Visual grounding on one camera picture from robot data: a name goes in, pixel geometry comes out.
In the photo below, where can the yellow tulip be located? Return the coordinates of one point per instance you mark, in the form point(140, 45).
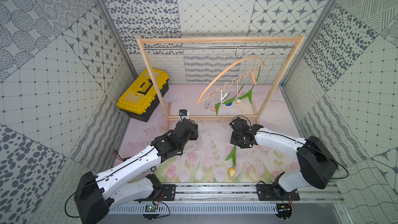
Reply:
point(232, 157)

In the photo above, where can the controller board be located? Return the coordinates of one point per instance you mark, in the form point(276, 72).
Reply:
point(150, 212)
point(284, 211)

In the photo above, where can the yellow black toolbox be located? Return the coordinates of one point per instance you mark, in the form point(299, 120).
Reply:
point(140, 100)

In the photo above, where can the pink tulip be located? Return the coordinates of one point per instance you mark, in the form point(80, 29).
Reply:
point(216, 107)

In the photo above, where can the wooden clothes hanger with clips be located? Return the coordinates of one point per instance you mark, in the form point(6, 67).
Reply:
point(215, 88)

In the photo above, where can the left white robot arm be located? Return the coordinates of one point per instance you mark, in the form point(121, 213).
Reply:
point(97, 194)

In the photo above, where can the aluminium rail base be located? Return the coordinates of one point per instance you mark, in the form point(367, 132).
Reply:
point(214, 192)

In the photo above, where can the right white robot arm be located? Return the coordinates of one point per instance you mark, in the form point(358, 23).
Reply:
point(316, 165)

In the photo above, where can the blue tulip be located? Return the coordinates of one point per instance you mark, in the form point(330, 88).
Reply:
point(235, 98)

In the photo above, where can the left controller board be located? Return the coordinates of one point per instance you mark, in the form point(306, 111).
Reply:
point(150, 212)

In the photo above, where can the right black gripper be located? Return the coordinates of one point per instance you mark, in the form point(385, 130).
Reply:
point(233, 142)

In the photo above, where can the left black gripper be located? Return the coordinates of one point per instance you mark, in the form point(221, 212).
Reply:
point(183, 123)

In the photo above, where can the white tulip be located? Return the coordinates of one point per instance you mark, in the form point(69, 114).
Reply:
point(254, 77)

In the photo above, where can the floral pink table mat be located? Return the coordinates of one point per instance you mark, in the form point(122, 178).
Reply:
point(204, 160)

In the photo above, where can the right controller board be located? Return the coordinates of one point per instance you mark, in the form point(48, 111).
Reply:
point(284, 211)

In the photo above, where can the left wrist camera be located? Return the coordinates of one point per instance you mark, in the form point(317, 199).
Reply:
point(183, 114)

